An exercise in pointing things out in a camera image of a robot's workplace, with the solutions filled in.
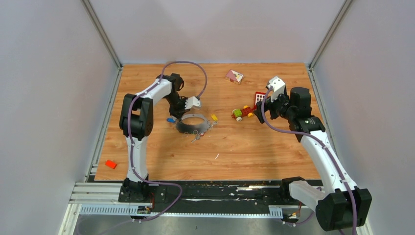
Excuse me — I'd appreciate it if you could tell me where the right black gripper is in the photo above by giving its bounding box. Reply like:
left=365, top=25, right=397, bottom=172
left=253, top=89, right=295, bottom=124

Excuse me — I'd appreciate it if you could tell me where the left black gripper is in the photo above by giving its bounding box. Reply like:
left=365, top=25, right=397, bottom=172
left=166, top=94, right=192, bottom=121

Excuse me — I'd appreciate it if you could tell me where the yellow key tag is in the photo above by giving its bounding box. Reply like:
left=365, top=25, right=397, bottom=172
left=211, top=114, right=218, bottom=122

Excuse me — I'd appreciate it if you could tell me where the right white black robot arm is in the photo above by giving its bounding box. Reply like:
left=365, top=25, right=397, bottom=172
left=254, top=85, right=372, bottom=235

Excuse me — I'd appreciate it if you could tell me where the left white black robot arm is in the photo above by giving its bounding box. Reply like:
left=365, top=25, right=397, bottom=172
left=118, top=73, right=189, bottom=203

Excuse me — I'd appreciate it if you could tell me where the blue key tag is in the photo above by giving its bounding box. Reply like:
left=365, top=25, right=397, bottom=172
left=166, top=117, right=177, bottom=123

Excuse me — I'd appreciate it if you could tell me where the red white window brick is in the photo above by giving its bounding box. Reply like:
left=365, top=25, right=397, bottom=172
left=254, top=92, right=265, bottom=107

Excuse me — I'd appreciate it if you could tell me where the toy brick car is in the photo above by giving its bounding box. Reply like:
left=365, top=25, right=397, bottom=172
left=231, top=105, right=255, bottom=121

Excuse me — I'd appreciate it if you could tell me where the pink picture block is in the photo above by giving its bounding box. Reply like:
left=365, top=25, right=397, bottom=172
left=225, top=70, right=245, bottom=85

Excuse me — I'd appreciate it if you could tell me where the orange red brick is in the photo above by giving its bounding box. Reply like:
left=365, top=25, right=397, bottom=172
left=105, top=160, right=117, bottom=169

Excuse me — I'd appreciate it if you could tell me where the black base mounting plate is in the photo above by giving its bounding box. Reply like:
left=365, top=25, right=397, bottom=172
left=136, top=180, right=305, bottom=214

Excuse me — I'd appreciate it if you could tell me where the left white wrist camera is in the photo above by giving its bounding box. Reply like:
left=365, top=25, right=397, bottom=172
left=184, top=96, right=202, bottom=110

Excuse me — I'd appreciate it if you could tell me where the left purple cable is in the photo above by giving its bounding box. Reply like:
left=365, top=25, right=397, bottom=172
left=124, top=61, right=208, bottom=223

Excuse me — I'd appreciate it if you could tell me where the purple cable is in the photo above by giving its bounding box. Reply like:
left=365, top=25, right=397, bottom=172
left=260, top=87, right=359, bottom=235
left=124, top=61, right=208, bottom=223

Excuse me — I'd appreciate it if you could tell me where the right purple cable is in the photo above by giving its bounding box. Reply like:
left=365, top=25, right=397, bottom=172
left=260, top=87, right=359, bottom=235

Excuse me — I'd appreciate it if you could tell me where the slotted cable duct rail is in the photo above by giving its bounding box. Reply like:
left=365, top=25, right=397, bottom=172
left=79, top=205, right=283, bottom=218

